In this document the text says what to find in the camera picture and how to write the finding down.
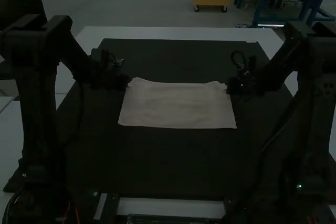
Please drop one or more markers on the black mat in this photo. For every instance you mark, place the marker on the black mat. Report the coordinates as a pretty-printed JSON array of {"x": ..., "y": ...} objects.
[{"x": 168, "y": 161}]

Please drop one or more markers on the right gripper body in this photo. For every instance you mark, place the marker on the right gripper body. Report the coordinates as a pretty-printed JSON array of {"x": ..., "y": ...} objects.
[{"x": 240, "y": 85}]

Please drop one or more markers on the pale towel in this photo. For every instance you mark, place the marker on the pale towel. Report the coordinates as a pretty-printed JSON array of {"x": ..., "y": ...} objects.
[{"x": 178, "y": 106}]

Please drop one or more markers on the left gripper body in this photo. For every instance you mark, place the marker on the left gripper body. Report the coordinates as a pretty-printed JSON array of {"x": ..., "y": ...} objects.
[{"x": 113, "y": 81}]

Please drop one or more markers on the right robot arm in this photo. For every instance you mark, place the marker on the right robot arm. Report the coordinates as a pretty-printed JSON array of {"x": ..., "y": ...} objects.
[{"x": 309, "y": 108}]

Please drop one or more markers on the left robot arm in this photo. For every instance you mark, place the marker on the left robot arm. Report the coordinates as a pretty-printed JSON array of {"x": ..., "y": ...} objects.
[{"x": 36, "y": 98}]

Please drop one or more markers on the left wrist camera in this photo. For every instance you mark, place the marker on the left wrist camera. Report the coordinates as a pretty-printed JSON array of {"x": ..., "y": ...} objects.
[{"x": 115, "y": 61}]

